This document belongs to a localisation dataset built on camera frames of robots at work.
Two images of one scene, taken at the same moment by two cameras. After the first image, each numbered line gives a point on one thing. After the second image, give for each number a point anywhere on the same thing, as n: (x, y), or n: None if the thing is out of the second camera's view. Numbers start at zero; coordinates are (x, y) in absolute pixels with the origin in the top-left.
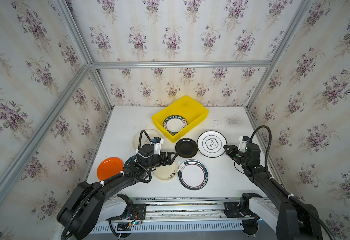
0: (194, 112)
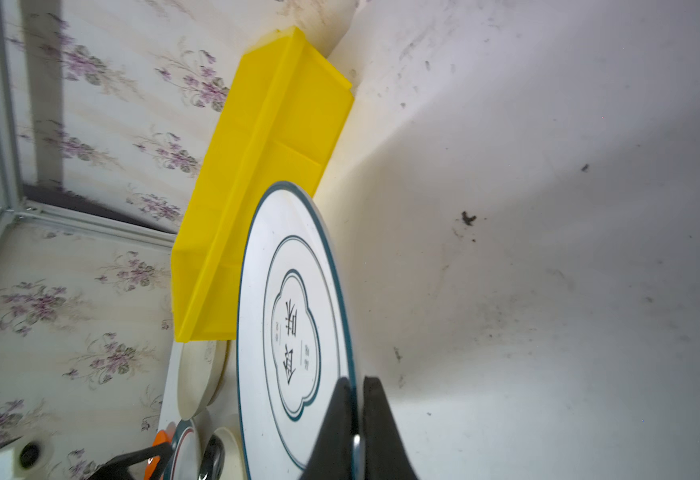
0: (281, 119)
